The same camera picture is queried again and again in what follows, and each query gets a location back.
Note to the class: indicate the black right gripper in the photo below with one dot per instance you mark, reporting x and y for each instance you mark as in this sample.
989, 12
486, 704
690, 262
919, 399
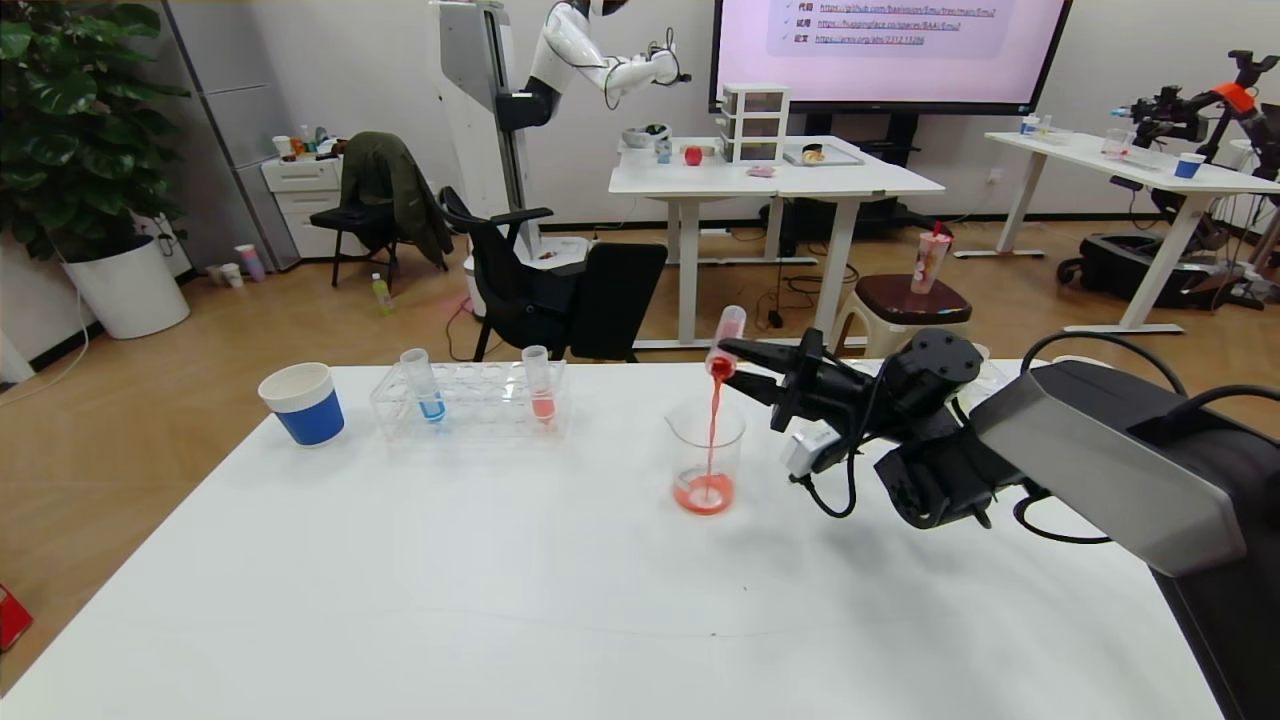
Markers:
806, 384

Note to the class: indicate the red pigment test tube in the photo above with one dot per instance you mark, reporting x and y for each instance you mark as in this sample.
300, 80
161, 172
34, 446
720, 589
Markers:
731, 328

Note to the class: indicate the blue pigment test tube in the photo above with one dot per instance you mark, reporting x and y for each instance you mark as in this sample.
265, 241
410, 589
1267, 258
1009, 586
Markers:
430, 400

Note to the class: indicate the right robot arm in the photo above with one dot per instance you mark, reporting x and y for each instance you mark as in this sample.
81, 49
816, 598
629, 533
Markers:
1100, 470

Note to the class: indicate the clear glass beaker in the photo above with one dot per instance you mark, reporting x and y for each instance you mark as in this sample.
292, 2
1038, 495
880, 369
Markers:
705, 495

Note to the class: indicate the pink pigment test tube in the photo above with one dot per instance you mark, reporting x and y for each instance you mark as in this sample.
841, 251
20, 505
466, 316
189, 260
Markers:
542, 405

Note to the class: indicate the clear plastic test tube rack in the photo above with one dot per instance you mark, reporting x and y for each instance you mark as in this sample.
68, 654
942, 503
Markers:
997, 382
485, 400

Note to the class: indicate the brown topped plastic stool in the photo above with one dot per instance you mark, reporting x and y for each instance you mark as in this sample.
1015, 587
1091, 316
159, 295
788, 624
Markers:
905, 300

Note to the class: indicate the white double desk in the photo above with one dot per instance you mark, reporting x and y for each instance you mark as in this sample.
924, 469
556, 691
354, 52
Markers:
770, 183

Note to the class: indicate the drink cup with red straw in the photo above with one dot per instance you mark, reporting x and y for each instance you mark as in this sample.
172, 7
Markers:
926, 266

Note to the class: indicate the grey tray with food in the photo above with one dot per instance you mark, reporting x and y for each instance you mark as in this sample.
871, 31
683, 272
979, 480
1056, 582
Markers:
822, 157

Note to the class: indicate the small clear drawer organizer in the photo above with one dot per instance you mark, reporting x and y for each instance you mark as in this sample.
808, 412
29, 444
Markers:
753, 125

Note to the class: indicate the black office chair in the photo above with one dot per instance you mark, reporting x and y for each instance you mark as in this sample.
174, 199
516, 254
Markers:
530, 295

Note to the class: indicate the grey bowl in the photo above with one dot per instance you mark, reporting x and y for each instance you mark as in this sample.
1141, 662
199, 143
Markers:
640, 138

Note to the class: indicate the black mobile robot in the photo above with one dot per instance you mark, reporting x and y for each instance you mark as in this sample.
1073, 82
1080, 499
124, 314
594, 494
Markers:
1130, 270

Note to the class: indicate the green drink bottle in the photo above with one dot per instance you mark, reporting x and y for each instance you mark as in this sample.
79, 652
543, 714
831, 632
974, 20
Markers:
381, 296

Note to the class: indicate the white single desk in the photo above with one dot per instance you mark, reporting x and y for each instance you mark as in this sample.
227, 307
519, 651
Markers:
1100, 160

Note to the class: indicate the olive green jacket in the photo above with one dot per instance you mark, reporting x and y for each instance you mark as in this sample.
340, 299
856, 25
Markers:
395, 188

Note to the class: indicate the white humanoid robot on stand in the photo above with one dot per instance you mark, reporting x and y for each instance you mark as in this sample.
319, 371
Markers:
470, 60

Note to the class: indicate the black four-legged chair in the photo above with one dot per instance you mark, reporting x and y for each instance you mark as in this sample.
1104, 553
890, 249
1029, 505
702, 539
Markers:
345, 220

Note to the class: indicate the blue and white paper cup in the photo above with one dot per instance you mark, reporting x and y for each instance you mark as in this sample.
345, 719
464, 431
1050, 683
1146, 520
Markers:
310, 418

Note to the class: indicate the small blue cup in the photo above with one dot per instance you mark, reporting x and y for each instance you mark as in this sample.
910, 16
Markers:
1188, 166

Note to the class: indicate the white drawer cabinet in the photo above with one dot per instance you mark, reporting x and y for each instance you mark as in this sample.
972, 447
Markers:
300, 192

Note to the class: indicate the purple stacked cups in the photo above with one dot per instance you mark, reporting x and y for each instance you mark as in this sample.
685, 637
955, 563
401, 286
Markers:
251, 264

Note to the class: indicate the small white cup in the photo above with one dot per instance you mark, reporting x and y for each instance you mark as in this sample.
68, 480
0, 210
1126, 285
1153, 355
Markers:
233, 278

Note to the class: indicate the tall grey metal locker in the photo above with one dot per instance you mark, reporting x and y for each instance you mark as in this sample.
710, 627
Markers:
235, 120

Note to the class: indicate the white plant pot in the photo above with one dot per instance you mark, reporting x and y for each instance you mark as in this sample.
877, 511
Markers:
128, 295

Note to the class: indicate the large green leafy plant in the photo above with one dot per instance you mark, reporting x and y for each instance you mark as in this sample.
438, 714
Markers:
70, 130

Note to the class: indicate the red flat object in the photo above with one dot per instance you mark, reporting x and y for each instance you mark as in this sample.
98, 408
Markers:
12, 620

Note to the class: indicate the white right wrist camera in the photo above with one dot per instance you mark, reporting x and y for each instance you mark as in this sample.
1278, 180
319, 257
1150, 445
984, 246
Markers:
810, 450

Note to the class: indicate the large wall display screen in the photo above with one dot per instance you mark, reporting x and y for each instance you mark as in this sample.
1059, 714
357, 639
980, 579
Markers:
890, 70

